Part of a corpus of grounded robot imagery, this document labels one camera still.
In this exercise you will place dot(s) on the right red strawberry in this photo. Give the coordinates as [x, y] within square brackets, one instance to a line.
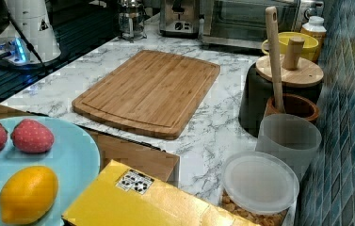
[30, 136]

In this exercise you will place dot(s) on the brown wooden mortar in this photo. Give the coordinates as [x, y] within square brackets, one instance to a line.
[294, 105]

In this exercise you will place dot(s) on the yellow lemon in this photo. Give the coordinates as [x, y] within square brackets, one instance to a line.
[28, 195]

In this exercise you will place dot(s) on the bamboo cutting board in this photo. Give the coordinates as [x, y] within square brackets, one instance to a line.
[153, 94]

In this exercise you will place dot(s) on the silver toaster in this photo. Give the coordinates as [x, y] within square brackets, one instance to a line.
[179, 17]

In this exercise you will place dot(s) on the white capped bottle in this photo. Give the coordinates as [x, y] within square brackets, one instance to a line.
[315, 28]

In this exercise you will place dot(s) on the black canister wooden lid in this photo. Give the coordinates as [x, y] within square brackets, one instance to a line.
[303, 80]

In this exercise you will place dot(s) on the wooden pestle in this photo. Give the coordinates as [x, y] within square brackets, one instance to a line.
[274, 56]

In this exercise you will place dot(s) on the translucent plastic cup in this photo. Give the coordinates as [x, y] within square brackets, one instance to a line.
[290, 138]

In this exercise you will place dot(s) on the light blue plate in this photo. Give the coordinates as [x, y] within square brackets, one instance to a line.
[74, 158]

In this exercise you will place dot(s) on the glass french press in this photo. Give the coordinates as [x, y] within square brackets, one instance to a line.
[131, 19]

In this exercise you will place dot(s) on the stainless toaster oven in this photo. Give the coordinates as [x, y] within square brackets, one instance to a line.
[242, 23]

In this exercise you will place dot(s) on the yellow bowl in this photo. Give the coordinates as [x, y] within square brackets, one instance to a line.
[308, 49]

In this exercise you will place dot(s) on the plastic container with nuts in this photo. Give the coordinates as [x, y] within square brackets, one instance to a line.
[258, 187]

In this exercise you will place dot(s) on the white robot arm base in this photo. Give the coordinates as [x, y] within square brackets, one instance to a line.
[30, 36]

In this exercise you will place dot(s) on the yellow cardboard box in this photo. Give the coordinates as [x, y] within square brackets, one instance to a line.
[122, 196]

